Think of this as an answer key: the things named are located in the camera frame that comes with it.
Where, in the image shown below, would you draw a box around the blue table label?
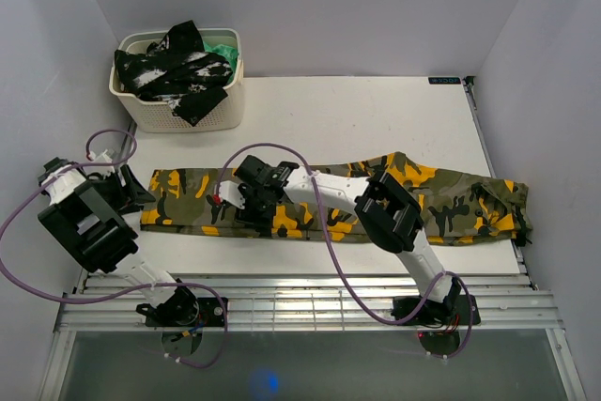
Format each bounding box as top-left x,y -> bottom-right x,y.
427,77 -> 462,85

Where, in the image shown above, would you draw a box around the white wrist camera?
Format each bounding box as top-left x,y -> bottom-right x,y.
213,180 -> 245,209
86,149 -> 116,167

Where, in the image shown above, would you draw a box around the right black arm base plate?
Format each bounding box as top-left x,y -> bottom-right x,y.
391,295 -> 481,327

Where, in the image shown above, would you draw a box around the yellow camouflage trousers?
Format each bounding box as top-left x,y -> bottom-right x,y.
140,151 -> 532,246

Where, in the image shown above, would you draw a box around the black white patterned trousers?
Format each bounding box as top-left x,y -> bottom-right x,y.
114,20 -> 232,125

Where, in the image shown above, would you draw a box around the aluminium table edge rail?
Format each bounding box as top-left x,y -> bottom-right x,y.
462,76 -> 496,177

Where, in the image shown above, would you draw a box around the green cloth in basket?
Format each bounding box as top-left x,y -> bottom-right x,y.
203,41 -> 239,74

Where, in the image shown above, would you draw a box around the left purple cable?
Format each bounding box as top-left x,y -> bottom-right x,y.
0,128 -> 229,369

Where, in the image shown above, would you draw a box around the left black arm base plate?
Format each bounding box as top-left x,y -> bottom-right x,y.
135,297 -> 227,328

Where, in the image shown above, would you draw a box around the white perforated laundry basket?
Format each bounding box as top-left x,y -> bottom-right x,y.
109,28 -> 244,133

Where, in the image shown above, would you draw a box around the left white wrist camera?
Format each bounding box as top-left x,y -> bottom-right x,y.
86,149 -> 116,167

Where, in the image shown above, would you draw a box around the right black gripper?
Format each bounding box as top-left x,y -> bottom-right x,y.
235,185 -> 277,230

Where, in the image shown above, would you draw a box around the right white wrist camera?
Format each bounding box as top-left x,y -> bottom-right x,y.
213,180 -> 245,209

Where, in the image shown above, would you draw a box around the aluminium front rail frame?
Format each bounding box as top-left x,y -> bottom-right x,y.
55,274 -> 563,332

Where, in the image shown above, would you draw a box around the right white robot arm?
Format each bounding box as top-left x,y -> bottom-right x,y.
217,156 -> 476,325

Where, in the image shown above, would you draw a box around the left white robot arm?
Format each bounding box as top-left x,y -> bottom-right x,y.
38,158 -> 200,327

